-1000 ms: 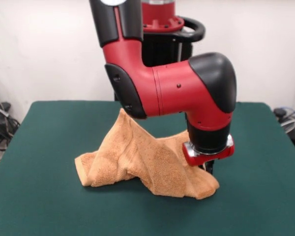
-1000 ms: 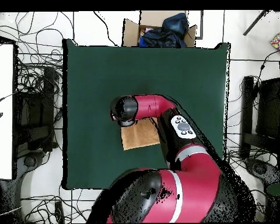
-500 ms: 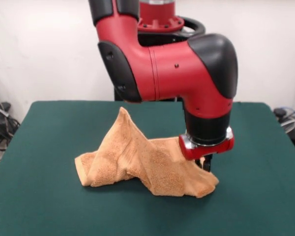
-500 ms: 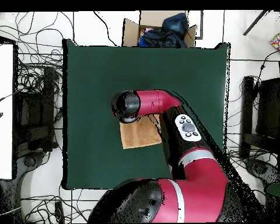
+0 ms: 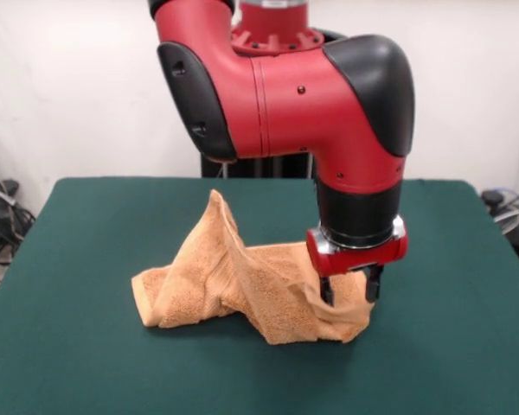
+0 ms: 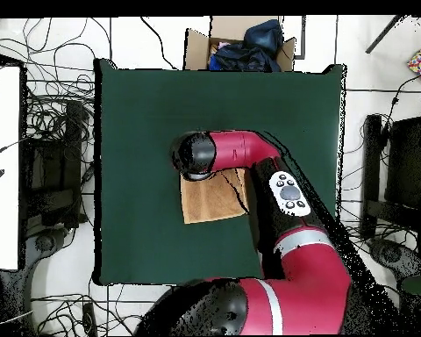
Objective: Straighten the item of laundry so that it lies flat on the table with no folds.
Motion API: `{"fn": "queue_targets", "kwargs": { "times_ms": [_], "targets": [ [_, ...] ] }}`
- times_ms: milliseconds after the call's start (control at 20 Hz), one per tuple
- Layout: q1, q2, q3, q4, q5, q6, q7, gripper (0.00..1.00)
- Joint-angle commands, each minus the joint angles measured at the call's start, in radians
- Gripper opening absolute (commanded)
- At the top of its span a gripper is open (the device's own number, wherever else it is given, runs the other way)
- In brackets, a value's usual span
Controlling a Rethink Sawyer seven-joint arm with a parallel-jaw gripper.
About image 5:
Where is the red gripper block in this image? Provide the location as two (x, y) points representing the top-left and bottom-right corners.
(305, 217), (410, 309)

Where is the orange terry towel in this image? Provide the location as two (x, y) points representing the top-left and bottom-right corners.
(130, 188), (375, 346)

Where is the dark green table cloth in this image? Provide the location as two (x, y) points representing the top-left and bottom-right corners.
(0, 176), (519, 415)

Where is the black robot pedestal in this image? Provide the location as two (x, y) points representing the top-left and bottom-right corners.
(200, 26), (345, 179)

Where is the black cable tangle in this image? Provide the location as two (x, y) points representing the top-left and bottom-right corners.
(0, 137), (38, 303)

